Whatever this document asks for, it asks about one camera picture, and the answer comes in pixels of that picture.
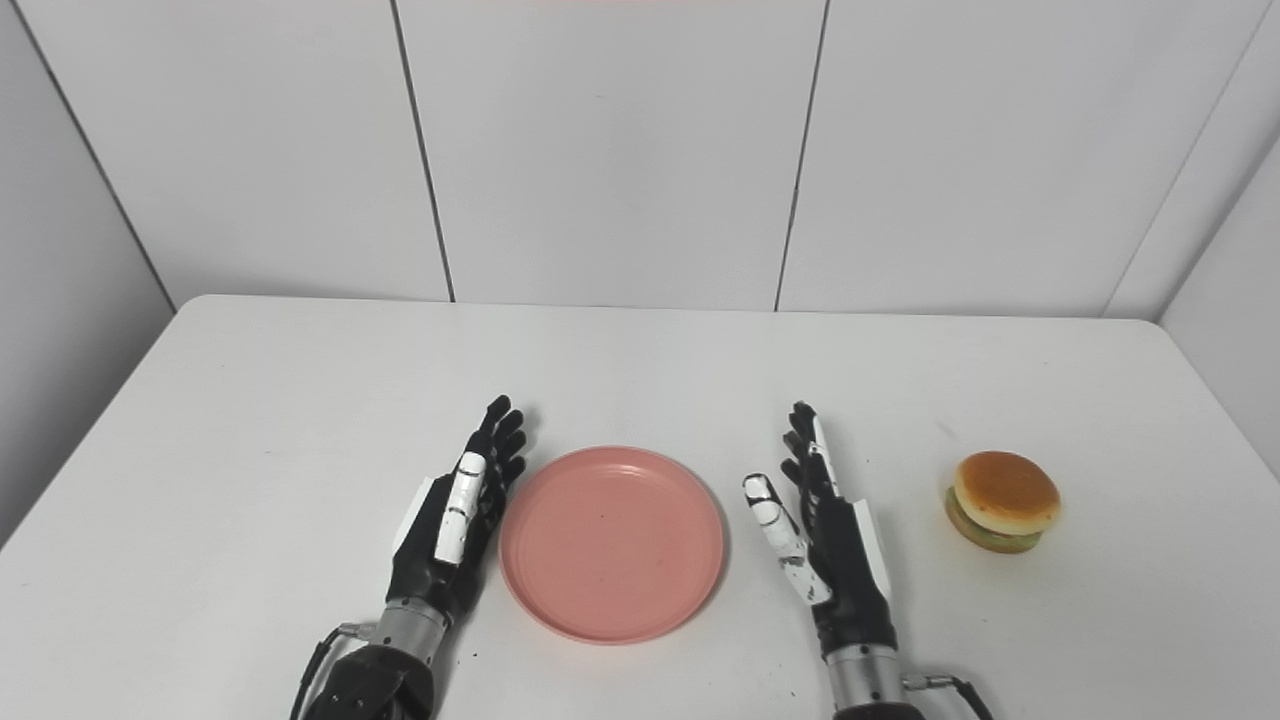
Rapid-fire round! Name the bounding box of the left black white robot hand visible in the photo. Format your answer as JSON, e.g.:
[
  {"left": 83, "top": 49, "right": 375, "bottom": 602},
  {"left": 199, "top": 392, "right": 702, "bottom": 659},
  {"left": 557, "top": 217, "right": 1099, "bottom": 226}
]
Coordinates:
[{"left": 386, "top": 394, "right": 528, "bottom": 625}]

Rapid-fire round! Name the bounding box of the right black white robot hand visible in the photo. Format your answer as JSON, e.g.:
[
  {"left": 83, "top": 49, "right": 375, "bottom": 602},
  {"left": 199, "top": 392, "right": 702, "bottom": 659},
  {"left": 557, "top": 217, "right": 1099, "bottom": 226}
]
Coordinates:
[{"left": 742, "top": 401, "right": 898, "bottom": 663}]

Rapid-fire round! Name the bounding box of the pink round plate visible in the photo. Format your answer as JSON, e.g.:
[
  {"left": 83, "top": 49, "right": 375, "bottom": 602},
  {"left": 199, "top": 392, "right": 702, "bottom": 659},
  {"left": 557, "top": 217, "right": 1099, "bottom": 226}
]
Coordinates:
[{"left": 498, "top": 446, "right": 726, "bottom": 645}]

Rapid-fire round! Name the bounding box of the toy hamburger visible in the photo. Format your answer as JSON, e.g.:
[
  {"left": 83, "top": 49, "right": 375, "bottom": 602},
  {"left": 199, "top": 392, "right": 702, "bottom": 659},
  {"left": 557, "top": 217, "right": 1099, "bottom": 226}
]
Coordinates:
[{"left": 944, "top": 450, "right": 1062, "bottom": 555}]

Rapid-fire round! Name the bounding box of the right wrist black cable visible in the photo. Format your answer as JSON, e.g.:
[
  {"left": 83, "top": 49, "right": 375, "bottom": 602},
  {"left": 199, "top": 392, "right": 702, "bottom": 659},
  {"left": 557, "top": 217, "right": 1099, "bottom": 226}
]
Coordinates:
[{"left": 902, "top": 673, "right": 997, "bottom": 720}]

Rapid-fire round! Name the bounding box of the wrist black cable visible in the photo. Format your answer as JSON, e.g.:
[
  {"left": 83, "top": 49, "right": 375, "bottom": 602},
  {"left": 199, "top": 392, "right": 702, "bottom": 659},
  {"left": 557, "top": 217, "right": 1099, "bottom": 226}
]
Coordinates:
[
  {"left": 289, "top": 623, "right": 378, "bottom": 720},
  {"left": 902, "top": 673, "right": 997, "bottom": 720}
]

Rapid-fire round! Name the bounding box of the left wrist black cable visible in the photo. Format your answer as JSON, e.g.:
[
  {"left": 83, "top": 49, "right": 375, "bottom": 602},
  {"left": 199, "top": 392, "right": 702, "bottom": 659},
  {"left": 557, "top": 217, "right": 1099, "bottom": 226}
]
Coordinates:
[{"left": 289, "top": 623, "right": 378, "bottom": 720}]

